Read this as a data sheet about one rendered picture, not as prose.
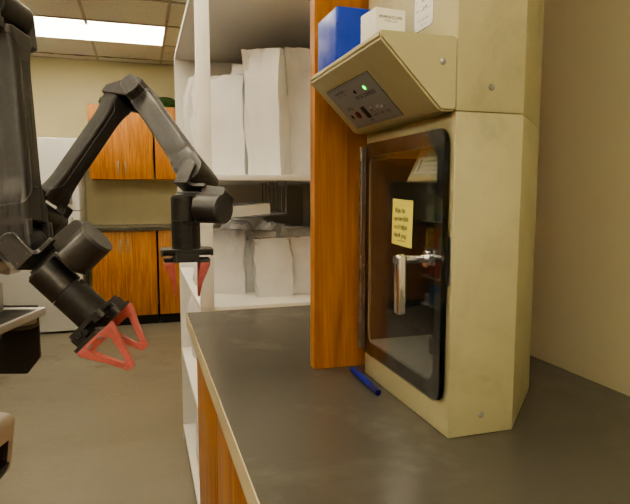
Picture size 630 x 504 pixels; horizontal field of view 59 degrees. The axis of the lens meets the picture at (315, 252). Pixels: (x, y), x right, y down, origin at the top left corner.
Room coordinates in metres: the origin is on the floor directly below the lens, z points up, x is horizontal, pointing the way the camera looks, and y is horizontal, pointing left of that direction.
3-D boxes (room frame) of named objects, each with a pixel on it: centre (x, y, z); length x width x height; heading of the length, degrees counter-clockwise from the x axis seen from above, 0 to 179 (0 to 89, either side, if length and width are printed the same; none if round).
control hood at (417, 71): (0.92, -0.09, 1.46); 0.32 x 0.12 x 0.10; 17
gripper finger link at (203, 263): (1.13, 0.25, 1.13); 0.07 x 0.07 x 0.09; 17
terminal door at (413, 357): (0.94, -0.14, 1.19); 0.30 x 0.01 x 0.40; 17
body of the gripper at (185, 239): (1.13, 0.26, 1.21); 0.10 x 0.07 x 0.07; 107
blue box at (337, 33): (1.00, -0.07, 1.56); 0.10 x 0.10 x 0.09; 17
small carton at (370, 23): (0.89, -0.10, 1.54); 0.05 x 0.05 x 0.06; 22
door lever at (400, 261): (0.82, -0.14, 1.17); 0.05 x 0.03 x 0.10; 107
